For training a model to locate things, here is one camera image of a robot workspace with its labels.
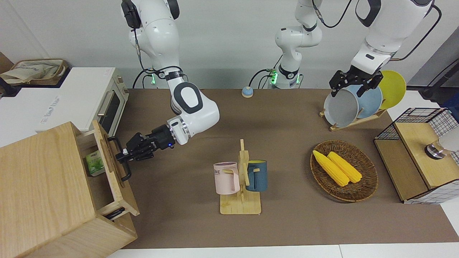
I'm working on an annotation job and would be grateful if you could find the black base cable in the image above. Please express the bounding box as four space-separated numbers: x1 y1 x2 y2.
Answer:
248 54 284 90

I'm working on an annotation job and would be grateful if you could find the light wooden cabinet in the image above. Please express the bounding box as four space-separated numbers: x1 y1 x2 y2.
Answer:
0 121 138 258

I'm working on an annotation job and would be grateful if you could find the clear glass with metal base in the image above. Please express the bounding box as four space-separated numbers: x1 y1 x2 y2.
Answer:
425 134 459 160

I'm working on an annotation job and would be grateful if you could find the wooden mug rack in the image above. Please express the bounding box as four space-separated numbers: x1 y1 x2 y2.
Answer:
219 139 262 215

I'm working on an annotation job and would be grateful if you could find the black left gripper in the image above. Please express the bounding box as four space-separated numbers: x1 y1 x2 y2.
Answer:
329 65 383 98

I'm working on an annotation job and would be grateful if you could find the yellow plate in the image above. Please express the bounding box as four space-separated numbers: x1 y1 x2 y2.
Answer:
378 70 407 110

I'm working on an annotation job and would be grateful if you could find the wooden plate rack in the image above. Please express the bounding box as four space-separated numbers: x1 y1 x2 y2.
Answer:
319 107 388 132

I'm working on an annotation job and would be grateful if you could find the wooden drawer with black handle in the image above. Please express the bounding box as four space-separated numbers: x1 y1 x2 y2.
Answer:
76 120 141 220

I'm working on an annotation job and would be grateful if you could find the yellow corn cob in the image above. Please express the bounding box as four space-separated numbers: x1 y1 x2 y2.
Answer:
313 150 350 187
327 151 363 183

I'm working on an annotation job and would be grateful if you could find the green tea box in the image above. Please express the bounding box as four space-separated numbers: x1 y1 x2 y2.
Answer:
85 150 107 177

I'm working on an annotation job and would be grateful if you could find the beige cloth bag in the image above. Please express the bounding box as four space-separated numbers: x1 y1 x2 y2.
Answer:
0 62 65 85

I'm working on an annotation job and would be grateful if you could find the brown wicker basket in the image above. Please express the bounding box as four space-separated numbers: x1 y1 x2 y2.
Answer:
310 140 379 203

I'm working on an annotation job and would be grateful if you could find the pink mug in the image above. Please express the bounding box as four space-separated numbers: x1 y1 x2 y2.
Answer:
213 162 241 195

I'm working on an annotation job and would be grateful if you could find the grey plate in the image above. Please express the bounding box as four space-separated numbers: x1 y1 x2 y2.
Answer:
323 89 360 128

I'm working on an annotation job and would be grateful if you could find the black stand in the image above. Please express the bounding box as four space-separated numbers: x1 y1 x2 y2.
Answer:
407 59 459 101

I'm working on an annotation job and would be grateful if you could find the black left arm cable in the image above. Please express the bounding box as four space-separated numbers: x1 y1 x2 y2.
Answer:
389 4 443 62

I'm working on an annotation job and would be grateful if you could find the white toaster oven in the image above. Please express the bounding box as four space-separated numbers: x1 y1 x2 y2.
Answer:
36 67 129 139

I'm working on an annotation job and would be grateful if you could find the brown table mat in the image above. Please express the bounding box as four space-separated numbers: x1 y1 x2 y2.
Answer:
108 88 459 250

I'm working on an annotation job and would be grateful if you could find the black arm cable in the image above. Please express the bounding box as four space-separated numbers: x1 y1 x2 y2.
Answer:
389 4 443 62
132 28 187 89

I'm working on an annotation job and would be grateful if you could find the light blue plate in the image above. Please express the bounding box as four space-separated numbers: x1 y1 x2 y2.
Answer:
346 84 383 119

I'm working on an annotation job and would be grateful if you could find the black hanging cable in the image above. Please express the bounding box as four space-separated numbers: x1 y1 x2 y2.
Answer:
311 0 354 29

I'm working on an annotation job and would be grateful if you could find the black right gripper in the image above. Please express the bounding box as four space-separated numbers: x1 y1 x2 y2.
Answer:
115 124 177 164

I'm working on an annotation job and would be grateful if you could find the wire shelf with wooden boards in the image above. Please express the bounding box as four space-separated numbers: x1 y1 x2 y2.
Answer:
373 107 459 205

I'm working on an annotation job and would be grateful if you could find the dark blue mug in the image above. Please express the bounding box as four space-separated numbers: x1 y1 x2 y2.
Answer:
245 160 268 192

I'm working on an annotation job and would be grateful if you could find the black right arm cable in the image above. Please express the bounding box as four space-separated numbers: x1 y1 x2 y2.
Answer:
132 28 187 89

